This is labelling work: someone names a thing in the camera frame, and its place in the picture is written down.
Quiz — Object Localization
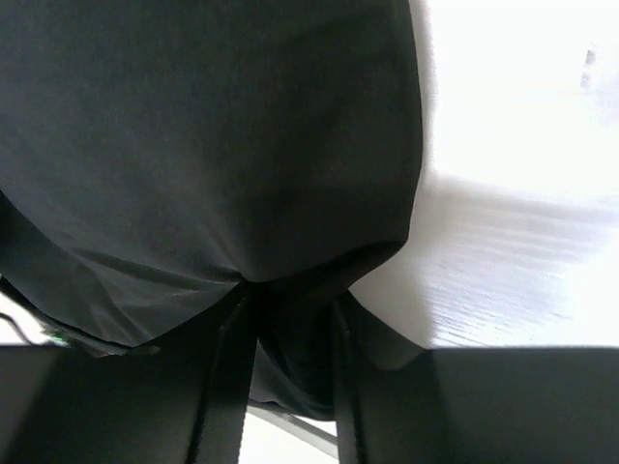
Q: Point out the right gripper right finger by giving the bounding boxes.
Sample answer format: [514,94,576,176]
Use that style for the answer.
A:
[332,296,618,463]

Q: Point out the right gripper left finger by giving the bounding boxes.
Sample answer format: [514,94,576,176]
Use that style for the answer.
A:
[1,288,256,464]

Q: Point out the black trousers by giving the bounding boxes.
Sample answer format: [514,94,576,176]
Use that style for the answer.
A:
[1,1,423,421]

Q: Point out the front aluminium frame rail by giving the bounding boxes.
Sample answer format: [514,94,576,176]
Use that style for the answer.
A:
[247,403,339,460]

